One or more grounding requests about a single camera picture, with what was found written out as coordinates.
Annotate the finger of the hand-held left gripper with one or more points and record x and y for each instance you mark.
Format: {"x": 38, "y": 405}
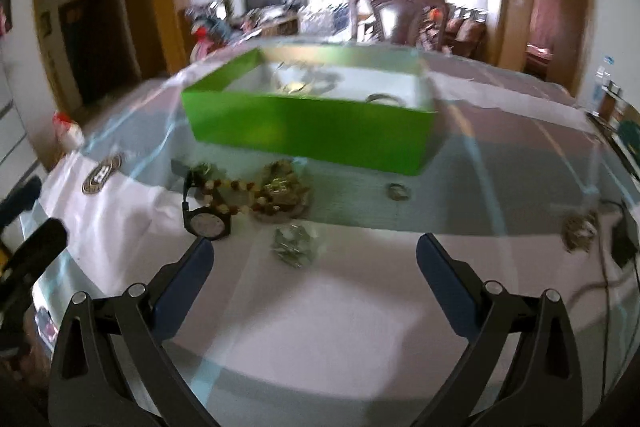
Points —
{"x": 22, "y": 194}
{"x": 37, "y": 242}

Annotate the pale gold jewelry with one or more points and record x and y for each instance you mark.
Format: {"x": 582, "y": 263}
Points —
{"x": 295, "y": 88}

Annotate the brown sofa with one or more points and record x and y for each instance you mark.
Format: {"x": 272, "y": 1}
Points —
{"x": 465, "y": 34}

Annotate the wooden television cabinet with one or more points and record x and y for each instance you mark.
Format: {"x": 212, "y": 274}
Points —
{"x": 272, "y": 26}

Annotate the silver bangle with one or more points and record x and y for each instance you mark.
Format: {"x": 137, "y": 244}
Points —
{"x": 372, "y": 97}

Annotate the red and white plastic bag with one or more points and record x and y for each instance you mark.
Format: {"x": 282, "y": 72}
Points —
{"x": 67, "y": 132}

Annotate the silver jewelry in clear bag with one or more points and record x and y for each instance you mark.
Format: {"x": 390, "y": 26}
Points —
{"x": 292, "y": 247}

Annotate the carved wooden chair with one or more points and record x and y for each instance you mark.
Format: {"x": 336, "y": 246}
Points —
{"x": 395, "y": 14}

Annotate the dark wall poster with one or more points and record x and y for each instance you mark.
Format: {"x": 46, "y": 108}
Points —
{"x": 5, "y": 7}

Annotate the gold and pink bead jewelry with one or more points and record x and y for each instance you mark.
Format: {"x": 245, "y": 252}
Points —
{"x": 282, "y": 189}

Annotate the black device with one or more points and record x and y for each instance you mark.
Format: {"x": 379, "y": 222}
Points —
{"x": 625, "y": 242}

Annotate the red scooter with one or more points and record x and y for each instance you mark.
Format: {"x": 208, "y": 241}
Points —
{"x": 205, "y": 37}

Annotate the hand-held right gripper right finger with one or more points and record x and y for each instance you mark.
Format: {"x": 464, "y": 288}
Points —
{"x": 445, "y": 287}

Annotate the black wristwatch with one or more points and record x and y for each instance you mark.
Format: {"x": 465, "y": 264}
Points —
{"x": 207, "y": 224}

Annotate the clear water bottle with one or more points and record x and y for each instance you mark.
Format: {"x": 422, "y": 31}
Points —
{"x": 600, "y": 79}

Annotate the dark wooden door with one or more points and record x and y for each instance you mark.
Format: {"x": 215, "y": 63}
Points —
{"x": 95, "y": 47}

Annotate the green cardboard box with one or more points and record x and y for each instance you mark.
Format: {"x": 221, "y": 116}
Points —
{"x": 310, "y": 132}

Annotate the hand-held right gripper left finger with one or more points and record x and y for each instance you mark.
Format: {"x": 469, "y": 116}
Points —
{"x": 187, "y": 287}

